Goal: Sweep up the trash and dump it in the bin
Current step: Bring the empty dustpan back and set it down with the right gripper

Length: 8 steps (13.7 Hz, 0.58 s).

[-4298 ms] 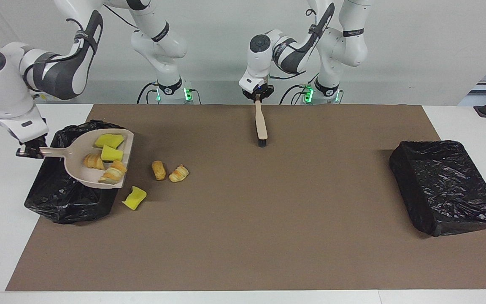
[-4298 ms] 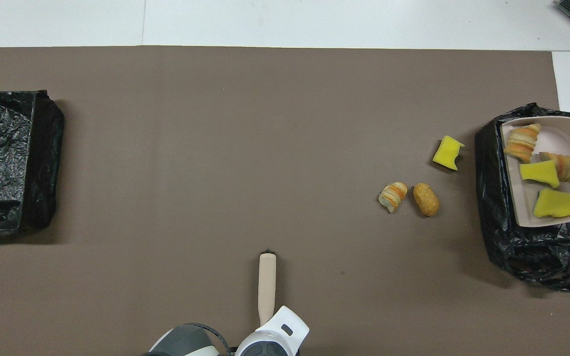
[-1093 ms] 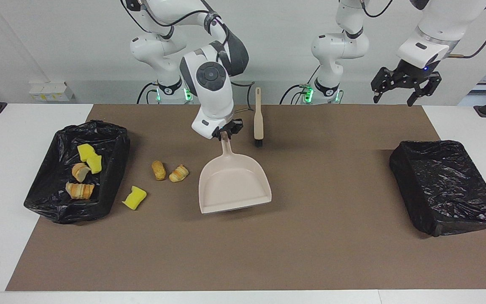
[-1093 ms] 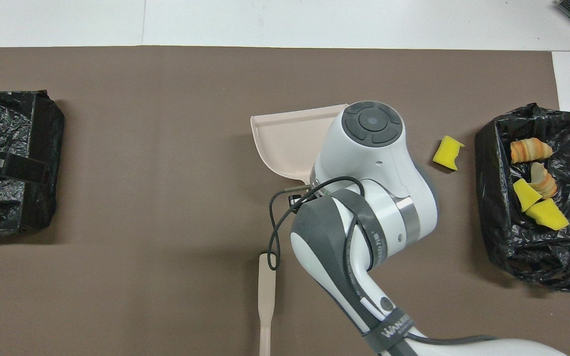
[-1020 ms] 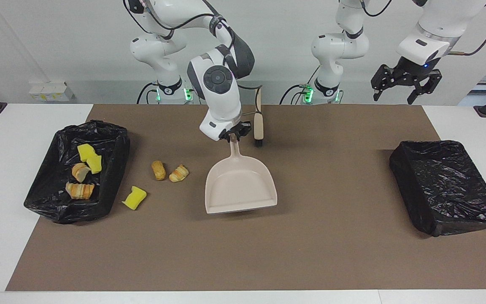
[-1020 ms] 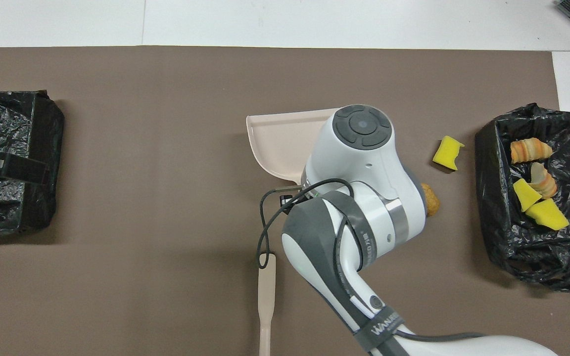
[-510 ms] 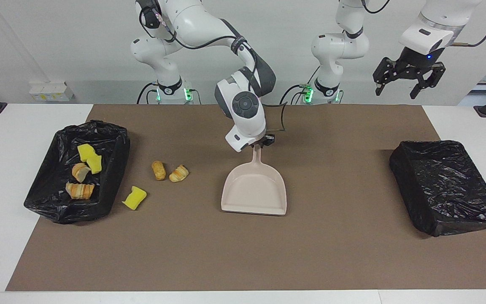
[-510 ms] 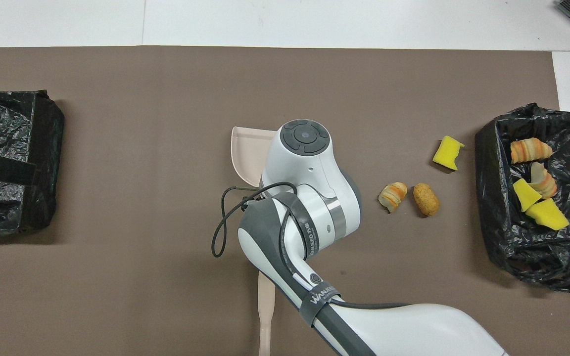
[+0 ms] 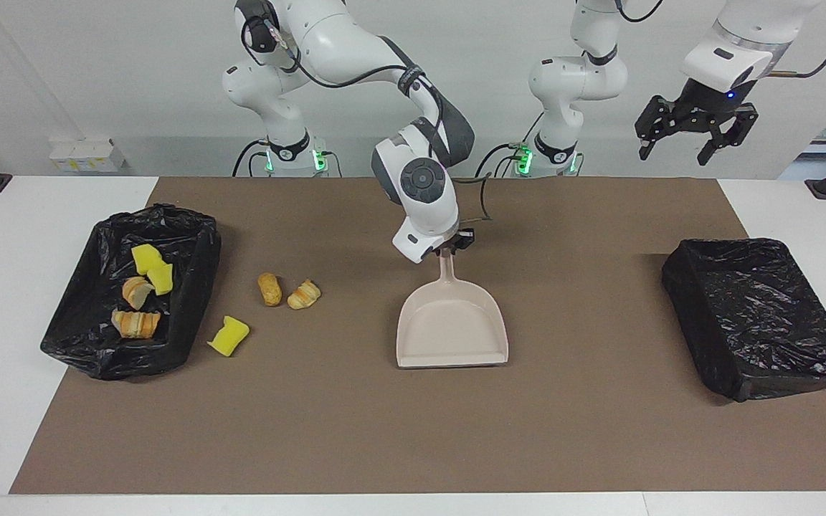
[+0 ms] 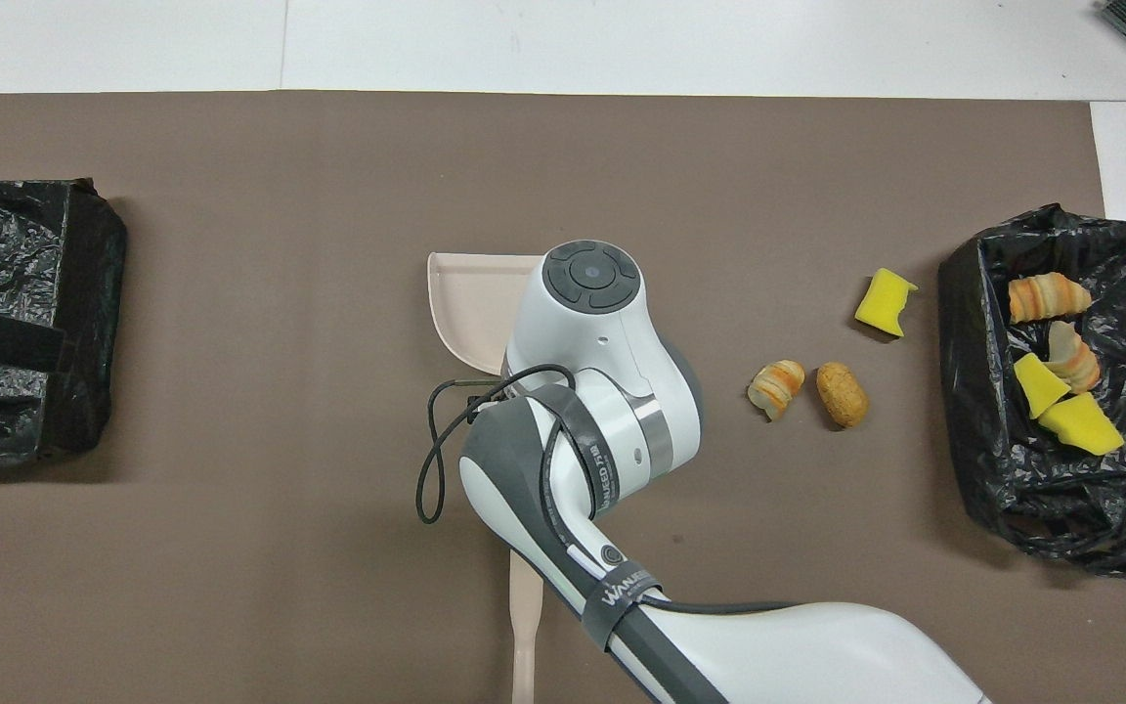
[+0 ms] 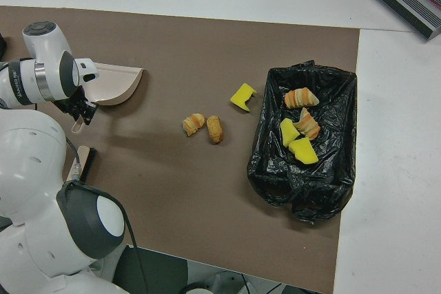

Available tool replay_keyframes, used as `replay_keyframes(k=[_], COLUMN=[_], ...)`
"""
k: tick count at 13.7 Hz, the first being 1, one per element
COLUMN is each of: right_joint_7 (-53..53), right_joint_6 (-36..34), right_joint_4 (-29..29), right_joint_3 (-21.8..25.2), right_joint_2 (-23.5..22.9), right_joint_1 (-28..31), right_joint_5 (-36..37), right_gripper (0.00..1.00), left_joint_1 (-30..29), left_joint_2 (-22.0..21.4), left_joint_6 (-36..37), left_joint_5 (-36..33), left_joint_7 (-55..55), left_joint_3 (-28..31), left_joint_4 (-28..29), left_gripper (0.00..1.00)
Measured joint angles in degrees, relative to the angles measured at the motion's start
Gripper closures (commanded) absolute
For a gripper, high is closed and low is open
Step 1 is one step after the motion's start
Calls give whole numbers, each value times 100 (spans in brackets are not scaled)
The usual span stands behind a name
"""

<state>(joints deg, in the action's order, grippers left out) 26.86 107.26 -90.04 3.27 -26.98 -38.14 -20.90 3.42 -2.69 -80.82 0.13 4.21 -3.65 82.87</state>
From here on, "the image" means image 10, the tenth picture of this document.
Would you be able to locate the beige plastic dustpan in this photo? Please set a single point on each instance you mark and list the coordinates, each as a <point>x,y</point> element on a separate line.
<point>475,303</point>

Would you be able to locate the beige hand brush black bristles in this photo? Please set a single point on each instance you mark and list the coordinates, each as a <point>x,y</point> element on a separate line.
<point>526,626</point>

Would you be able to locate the toy croissant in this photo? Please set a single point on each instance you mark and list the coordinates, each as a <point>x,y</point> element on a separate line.
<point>1047,298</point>
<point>776,388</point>

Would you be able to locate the brown oval bread roll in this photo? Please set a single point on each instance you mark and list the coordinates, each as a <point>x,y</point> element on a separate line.
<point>843,394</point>

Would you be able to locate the yellow sponge piece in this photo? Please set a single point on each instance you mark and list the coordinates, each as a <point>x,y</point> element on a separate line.
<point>884,301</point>
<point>1083,425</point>
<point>1040,386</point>

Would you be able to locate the pale striped bread piece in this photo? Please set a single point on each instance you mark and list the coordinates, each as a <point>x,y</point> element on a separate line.
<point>1076,364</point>

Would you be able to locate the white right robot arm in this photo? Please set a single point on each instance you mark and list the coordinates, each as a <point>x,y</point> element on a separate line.
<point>602,342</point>

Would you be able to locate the boxy black bag lined bin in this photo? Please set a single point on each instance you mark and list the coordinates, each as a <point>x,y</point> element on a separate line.
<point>16,254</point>

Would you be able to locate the crumpled black bag lined bin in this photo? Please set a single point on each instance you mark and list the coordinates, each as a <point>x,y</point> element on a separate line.
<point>1110,508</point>

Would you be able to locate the brown table mat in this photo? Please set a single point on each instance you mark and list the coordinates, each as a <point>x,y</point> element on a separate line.
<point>280,538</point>

